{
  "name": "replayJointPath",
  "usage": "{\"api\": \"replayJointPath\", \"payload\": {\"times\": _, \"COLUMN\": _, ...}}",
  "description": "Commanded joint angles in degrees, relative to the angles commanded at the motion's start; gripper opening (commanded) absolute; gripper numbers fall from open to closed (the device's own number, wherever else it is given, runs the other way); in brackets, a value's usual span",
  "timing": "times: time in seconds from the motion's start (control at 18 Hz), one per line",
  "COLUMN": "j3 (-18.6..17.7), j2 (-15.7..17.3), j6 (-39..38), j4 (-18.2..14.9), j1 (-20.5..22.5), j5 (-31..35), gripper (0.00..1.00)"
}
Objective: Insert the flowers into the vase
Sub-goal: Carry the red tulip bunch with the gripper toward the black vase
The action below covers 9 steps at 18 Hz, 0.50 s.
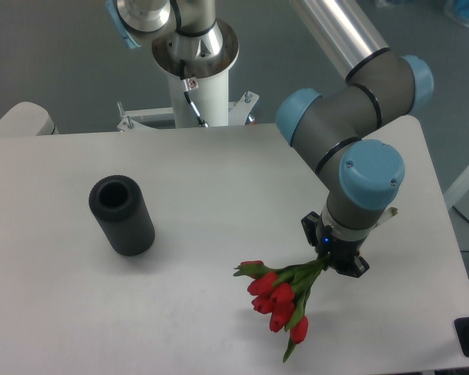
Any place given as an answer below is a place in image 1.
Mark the white rounded chair back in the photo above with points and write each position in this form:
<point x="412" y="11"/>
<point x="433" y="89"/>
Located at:
<point x="27" y="119"/>

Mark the black ribbed vase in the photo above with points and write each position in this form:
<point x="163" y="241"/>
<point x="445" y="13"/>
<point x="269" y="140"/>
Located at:
<point x="118" y="205"/>

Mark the blue plastic bag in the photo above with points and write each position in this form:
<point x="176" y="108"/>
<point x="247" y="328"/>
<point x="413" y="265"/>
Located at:
<point x="458" y="11"/>

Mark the red tulip bouquet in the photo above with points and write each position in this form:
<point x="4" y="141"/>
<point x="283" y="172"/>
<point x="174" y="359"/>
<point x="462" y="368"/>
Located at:
<point x="283" y="293"/>

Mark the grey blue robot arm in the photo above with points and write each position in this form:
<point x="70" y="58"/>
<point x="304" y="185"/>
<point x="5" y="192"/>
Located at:
<point x="331" y="134"/>

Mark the white frame at right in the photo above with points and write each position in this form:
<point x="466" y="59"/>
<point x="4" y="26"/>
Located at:
<point x="457" y="189"/>

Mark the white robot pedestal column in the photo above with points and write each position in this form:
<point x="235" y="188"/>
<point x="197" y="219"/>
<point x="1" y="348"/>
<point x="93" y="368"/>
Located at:
<point x="197" y="71"/>

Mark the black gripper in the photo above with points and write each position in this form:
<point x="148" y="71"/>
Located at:
<point x="340" y="244"/>

